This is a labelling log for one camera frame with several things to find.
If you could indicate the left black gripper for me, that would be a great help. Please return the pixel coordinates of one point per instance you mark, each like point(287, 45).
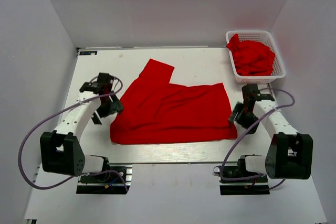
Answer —
point(115, 106)

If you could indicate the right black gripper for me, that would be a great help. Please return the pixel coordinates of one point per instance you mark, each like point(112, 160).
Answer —
point(238, 108)

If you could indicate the red t shirt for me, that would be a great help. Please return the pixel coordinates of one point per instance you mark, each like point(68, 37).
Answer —
point(155, 111)
point(251, 58)

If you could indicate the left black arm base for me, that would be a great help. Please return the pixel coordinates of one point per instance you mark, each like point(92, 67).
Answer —
point(107, 184)

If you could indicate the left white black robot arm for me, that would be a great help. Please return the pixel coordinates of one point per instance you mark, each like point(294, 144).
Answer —
point(61, 152)

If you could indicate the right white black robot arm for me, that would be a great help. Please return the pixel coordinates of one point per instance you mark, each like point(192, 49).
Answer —
point(289, 155)

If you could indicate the red t shirt in basket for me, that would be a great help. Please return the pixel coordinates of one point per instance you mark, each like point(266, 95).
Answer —
point(251, 58)

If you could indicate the white plastic basket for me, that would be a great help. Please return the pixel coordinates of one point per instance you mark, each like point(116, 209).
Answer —
point(265, 38)

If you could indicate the dark label sticker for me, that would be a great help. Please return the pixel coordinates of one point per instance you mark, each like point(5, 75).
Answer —
point(87, 53)

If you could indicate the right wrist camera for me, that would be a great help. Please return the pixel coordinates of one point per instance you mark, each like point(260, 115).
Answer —
point(252, 93)

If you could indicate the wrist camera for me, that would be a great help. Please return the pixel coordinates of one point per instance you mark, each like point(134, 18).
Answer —
point(252, 93)
point(102, 84)

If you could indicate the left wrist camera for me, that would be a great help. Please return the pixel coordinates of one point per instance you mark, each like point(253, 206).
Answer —
point(102, 84)

